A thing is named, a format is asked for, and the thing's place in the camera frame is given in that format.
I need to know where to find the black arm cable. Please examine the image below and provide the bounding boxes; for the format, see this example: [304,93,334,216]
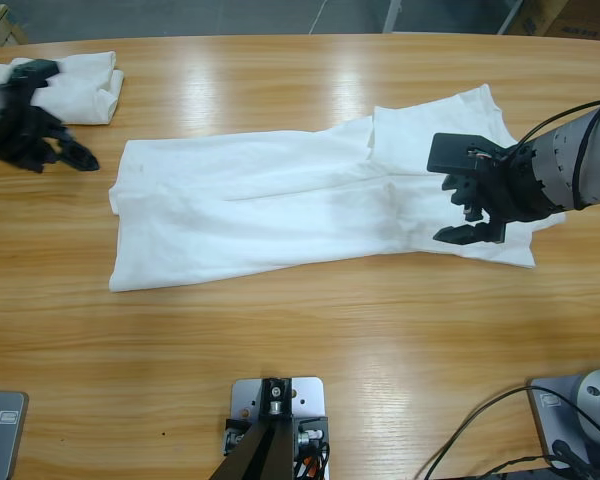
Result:
[514,98,600,211]

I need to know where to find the white cord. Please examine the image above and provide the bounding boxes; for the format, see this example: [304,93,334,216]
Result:
[309,0,331,32]

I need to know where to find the cardboard box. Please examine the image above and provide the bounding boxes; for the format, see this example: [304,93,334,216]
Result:
[522,0,600,39]

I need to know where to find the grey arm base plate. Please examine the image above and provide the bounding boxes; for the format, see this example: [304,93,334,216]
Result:
[527,368,600,474]
[0,389,30,480]

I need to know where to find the white metal leg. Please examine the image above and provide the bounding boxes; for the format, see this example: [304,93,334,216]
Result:
[382,0,406,34]
[496,0,525,35]

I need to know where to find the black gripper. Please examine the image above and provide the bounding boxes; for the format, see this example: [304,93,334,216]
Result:
[432,144,567,247]
[0,84,101,174]

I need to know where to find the wooden pallet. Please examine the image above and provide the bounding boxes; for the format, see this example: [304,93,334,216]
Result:
[0,2,31,49]

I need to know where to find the white mounting block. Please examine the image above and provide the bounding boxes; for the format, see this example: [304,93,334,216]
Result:
[229,377,330,480]

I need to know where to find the thin black cable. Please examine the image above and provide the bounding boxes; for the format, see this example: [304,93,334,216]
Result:
[474,453,561,480]

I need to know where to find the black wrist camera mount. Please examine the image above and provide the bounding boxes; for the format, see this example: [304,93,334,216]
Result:
[9,58,64,91]

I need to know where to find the dark camera post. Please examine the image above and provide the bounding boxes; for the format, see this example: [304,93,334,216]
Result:
[212,378,295,480]

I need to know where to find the white T-shirt with black print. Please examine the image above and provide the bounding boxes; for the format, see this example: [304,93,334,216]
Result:
[108,83,567,294]

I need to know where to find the long black cable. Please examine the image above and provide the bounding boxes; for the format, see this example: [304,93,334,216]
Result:
[424,384,600,479]

